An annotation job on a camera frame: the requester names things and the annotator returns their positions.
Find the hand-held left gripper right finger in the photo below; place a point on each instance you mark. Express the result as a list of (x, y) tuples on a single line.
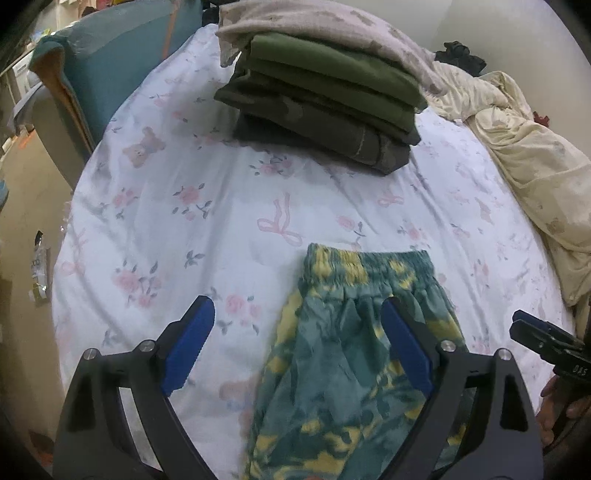
[(407, 351)]

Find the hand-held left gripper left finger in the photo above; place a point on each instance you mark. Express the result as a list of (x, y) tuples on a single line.
[(188, 351)]

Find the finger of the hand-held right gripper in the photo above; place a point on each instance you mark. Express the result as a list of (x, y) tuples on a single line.
[(531, 340), (538, 326)]

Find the green yellow floral pants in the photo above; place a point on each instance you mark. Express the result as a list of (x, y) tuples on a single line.
[(341, 369)]

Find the dark camouflage folded pants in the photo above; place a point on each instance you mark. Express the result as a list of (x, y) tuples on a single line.
[(318, 141)]

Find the person's right hand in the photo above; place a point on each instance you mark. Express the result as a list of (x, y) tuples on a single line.
[(551, 406)]

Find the white plastic packet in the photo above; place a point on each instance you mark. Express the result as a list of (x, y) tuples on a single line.
[(40, 267)]

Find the cream printed blanket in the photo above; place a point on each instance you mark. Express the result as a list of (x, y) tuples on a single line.
[(531, 157)]

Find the olive green folded garment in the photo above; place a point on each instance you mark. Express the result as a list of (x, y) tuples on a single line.
[(332, 62), (323, 92)]

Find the black cloth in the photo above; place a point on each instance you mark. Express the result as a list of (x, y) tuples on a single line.
[(461, 54)]

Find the teal armchair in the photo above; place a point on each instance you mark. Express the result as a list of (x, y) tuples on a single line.
[(120, 55)]

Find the white appliance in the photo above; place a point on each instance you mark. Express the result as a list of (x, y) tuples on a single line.
[(21, 83)]

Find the beige printed folded cloth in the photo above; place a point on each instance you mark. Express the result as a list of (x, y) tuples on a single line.
[(323, 21)]

